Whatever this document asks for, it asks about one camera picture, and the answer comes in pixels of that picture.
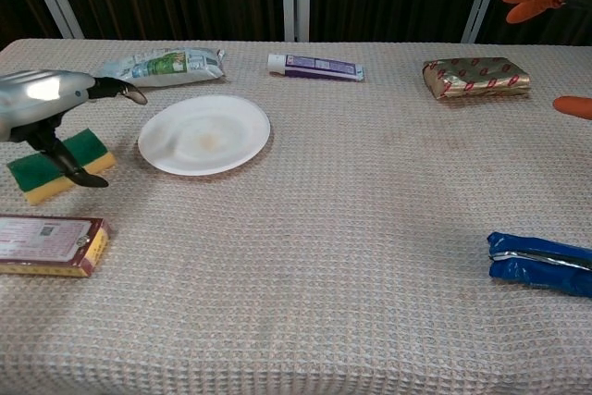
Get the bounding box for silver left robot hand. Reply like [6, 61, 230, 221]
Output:
[0, 69, 149, 189]

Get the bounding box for white round plate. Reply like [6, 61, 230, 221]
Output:
[137, 93, 272, 178]

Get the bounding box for gold foil wrapped package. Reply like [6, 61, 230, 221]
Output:
[421, 56, 532, 103]

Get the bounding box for white and green snack pouch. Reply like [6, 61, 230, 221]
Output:
[92, 46, 228, 90]

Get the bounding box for red and yellow carton box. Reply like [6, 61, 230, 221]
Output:
[0, 214, 112, 278]

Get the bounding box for purple and white toothpaste tube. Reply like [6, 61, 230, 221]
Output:
[266, 53, 365, 83]

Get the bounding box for blue foil snack package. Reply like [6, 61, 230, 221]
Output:
[486, 230, 592, 299]

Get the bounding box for beige waffle tablecloth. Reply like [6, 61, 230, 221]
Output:
[0, 38, 592, 395]

